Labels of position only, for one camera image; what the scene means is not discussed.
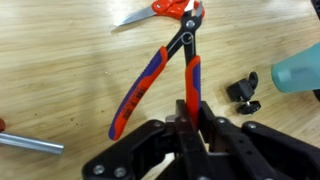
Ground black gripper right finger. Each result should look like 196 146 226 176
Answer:
199 100 320 180

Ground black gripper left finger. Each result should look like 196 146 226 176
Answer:
81 99 209 180

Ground red blue handled pliers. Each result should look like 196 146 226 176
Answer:
108 0 205 142

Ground teal plastic cup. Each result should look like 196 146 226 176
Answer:
270 41 320 94

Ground orange scissors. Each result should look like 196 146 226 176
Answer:
113 0 206 28

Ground black camera clamp mount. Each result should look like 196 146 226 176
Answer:
226 71 262 116

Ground red handled screwdriver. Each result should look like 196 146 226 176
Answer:
0 116 65 156

